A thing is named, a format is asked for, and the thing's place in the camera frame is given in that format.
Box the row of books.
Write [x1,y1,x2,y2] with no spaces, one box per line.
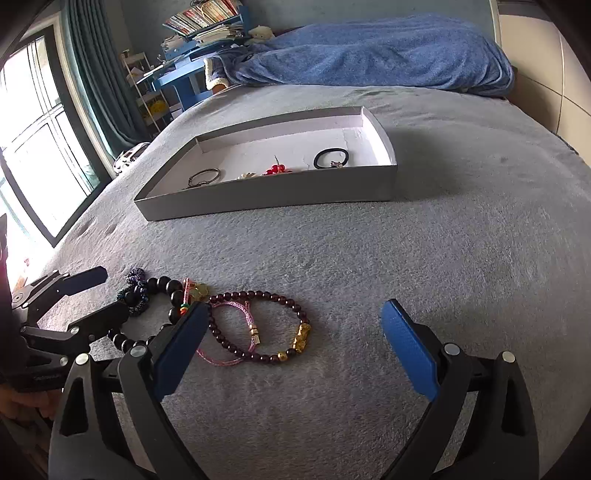
[163,0,243,35]

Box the cream wardrobe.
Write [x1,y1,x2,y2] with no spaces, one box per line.
[489,0,591,153]

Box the white plush toy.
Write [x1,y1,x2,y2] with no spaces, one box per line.
[244,26,276,46]

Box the white shelf rack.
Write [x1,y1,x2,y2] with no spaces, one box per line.
[121,48,185,132]

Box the teal curtain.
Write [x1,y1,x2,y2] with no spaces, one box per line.
[60,0,160,158]

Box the grey fleece bed blanket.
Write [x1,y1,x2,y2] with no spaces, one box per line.
[28,83,591,480]

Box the blue duvet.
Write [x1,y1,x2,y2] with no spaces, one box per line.
[203,13,515,97]

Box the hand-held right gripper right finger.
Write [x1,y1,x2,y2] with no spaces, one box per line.
[379,298,540,480]

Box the black hair tie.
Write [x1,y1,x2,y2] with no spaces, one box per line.
[313,148,349,170]

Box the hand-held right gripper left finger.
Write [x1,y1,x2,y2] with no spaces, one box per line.
[48,300,211,480]

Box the silver metal bangle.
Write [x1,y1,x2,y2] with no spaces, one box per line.
[182,168,221,190]

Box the blue desk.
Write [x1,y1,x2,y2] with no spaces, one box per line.
[136,14,245,112]

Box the person's left hand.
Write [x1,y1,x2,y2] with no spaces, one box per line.
[0,387,61,432]

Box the large black bead bracelet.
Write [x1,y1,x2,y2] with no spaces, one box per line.
[107,275,185,354]

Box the dark blue bead bracelet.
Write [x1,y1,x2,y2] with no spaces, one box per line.
[116,267,151,318]

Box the stack of papers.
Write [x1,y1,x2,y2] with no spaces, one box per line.
[161,25,245,51]

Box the window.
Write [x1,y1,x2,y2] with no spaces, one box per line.
[0,23,114,278]

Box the grey cardboard box tray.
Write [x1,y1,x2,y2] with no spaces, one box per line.
[134,106,399,222]

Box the pink cord gold charm bracelet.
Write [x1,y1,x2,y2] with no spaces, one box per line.
[180,277,211,317]

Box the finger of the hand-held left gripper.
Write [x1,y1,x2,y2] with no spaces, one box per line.
[21,302,131,357]
[11,266,108,324]

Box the bright red bead bracelet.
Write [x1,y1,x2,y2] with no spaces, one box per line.
[263,154,294,176]

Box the dark red bead bracelet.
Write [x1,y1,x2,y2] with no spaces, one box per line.
[206,290,312,364]

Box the pink woven bracelet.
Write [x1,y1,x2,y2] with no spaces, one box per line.
[196,298,264,367]

